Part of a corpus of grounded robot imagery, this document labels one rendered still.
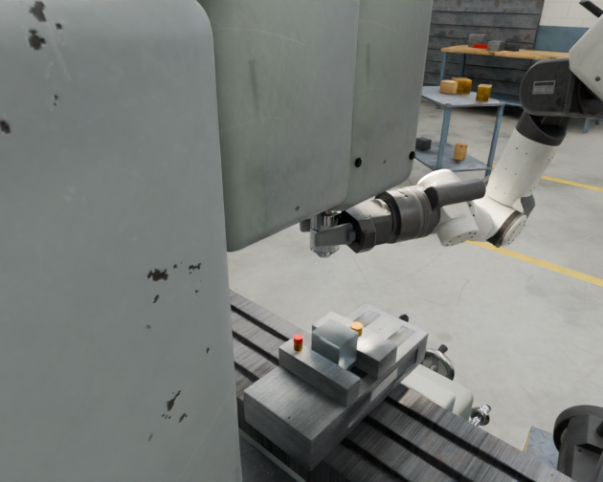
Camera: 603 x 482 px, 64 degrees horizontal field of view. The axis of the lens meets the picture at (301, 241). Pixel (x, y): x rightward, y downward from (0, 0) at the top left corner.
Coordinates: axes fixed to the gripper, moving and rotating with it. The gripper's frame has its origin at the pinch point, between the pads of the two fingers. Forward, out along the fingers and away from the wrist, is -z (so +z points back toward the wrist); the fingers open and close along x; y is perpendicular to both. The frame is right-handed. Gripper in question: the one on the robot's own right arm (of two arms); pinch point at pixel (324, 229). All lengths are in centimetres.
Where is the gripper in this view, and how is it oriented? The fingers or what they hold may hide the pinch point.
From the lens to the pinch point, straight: 75.0
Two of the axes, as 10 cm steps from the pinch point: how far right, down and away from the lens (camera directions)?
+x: 4.0, 4.2, -8.2
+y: 0.0, 8.9, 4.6
